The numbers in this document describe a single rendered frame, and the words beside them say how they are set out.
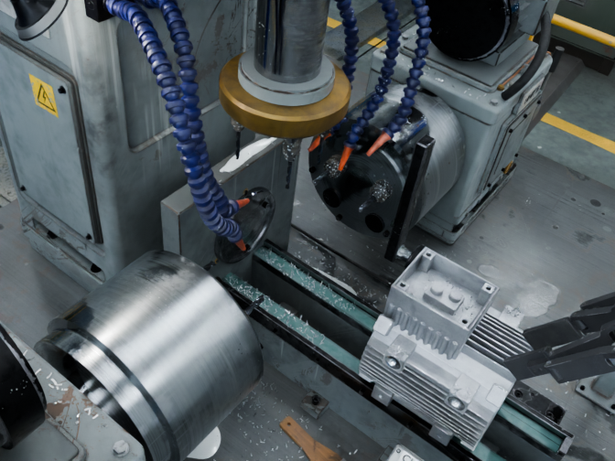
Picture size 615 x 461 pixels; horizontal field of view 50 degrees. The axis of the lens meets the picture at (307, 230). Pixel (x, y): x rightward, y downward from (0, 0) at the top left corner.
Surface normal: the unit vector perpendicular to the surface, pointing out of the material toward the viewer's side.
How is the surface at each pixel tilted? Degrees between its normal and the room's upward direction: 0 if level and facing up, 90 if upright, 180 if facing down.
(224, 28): 90
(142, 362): 24
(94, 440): 0
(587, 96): 0
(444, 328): 90
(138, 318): 6
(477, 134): 90
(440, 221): 90
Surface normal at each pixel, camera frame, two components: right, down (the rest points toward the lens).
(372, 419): -0.60, 0.52
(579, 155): 0.11, -0.70
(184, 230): 0.79, 0.49
